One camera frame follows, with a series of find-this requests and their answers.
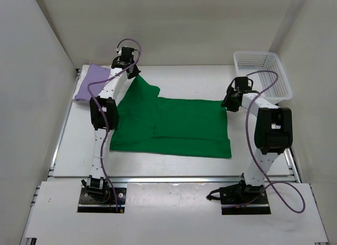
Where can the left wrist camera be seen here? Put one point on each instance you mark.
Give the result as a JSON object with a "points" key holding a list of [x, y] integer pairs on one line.
{"points": [[119, 51]]}

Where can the green t-shirt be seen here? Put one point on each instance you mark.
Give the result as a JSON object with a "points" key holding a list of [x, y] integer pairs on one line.
{"points": [[153, 124]]}

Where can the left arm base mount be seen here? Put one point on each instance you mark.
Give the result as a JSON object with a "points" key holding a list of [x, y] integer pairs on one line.
{"points": [[97, 196]]}

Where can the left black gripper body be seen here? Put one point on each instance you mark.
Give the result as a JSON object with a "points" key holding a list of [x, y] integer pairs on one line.
{"points": [[132, 71]]}

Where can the cream white t-shirt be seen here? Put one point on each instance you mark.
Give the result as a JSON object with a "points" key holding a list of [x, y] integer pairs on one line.
{"points": [[84, 71]]}

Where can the purple t-shirt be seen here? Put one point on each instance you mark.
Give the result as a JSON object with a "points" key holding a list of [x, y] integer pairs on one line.
{"points": [[83, 94]]}

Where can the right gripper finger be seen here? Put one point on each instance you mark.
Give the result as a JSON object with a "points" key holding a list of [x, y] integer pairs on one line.
{"points": [[228, 97], [233, 106]]}

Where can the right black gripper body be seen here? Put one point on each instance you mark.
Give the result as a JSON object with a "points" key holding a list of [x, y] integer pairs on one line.
{"points": [[231, 103]]}

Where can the white plastic basket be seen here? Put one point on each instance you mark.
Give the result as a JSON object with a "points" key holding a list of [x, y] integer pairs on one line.
{"points": [[256, 65]]}

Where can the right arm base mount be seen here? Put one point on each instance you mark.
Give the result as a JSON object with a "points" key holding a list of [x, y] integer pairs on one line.
{"points": [[241, 199]]}

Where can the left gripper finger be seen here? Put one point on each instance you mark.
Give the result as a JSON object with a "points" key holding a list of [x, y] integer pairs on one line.
{"points": [[130, 74], [136, 70]]}

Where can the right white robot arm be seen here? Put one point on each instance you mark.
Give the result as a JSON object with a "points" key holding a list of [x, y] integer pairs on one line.
{"points": [[273, 129]]}

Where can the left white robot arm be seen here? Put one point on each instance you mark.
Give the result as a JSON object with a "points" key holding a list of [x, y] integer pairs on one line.
{"points": [[103, 109]]}

